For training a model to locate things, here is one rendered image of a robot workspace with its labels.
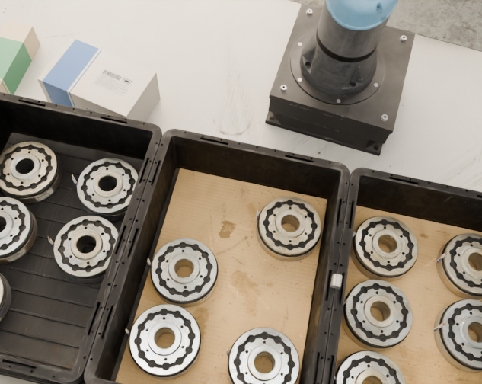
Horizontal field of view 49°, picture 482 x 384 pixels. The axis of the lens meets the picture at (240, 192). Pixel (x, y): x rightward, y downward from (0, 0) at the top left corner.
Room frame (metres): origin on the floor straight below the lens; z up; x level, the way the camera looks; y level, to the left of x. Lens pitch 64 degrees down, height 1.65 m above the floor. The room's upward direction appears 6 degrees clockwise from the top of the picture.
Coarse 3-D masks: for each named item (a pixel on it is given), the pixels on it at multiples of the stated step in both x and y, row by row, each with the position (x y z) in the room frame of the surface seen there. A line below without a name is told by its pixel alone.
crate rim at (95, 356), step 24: (168, 144) 0.42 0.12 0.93; (216, 144) 0.43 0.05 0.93; (240, 144) 0.44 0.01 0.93; (336, 168) 0.41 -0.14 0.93; (144, 192) 0.34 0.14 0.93; (144, 216) 0.30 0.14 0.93; (336, 216) 0.33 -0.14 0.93; (336, 240) 0.29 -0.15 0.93; (120, 264) 0.22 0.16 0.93; (336, 264) 0.25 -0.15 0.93; (120, 288) 0.19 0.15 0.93; (96, 336) 0.12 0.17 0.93; (96, 360) 0.09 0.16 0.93; (312, 360) 0.12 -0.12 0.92
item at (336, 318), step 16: (352, 176) 0.40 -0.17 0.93; (368, 176) 0.40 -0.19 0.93; (384, 176) 0.41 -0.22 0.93; (400, 176) 0.41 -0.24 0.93; (352, 192) 0.37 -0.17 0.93; (448, 192) 0.39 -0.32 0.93; (464, 192) 0.39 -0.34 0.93; (480, 192) 0.40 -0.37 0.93; (352, 208) 0.35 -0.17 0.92; (352, 224) 0.32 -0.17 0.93; (336, 304) 0.20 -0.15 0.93; (336, 320) 0.18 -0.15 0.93; (336, 336) 0.15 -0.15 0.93; (336, 352) 0.13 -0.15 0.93
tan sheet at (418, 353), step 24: (360, 216) 0.38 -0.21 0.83; (408, 216) 0.39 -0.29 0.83; (432, 240) 0.35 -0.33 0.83; (432, 264) 0.31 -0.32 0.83; (408, 288) 0.26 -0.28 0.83; (432, 288) 0.27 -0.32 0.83; (432, 312) 0.23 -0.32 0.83; (408, 336) 0.19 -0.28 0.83; (432, 336) 0.19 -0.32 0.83; (408, 360) 0.15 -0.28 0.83; (432, 360) 0.15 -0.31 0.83
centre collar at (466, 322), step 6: (468, 318) 0.21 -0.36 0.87; (474, 318) 0.22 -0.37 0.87; (480, 318) 0.22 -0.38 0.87; (462, 324) 0.21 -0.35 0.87; (468, 324) 0.21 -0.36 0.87; (480, 324) 0.21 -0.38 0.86; (462, 330) 0.20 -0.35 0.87; (462, 336) 0.19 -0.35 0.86; (468, 336) 0.19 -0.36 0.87; (468, 342) 0.18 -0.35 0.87; (474, 342) 0.18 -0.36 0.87; (480, 342) 0.18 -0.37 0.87; (474, 348) 0.17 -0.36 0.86; (480, 348) 0.17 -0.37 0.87
